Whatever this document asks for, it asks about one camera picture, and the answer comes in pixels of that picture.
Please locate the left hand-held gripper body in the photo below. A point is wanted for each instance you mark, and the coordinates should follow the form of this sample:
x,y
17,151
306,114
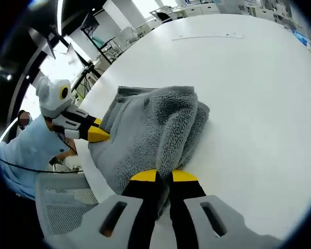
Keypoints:
x,y
53,98

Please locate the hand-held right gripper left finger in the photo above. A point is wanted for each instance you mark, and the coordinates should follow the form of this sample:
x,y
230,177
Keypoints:
x,y
93,228

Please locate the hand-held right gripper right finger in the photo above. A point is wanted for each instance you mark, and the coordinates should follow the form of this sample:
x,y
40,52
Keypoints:
x,y
223,233

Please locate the grey towel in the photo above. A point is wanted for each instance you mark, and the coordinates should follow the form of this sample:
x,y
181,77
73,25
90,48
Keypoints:
x,y
145,124

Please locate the person's left hand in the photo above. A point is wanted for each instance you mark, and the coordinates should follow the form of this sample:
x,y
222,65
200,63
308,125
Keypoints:
x,y
51,124

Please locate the grey mesh office chair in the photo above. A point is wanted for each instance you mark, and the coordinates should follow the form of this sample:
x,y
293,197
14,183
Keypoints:
x,y
62,202

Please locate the black-backed office chair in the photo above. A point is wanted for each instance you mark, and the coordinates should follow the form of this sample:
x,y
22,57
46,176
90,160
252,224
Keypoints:
x,y
163,16

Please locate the white built-in power strip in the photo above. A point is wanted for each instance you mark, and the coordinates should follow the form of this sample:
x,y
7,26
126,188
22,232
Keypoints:
x,y
210,38

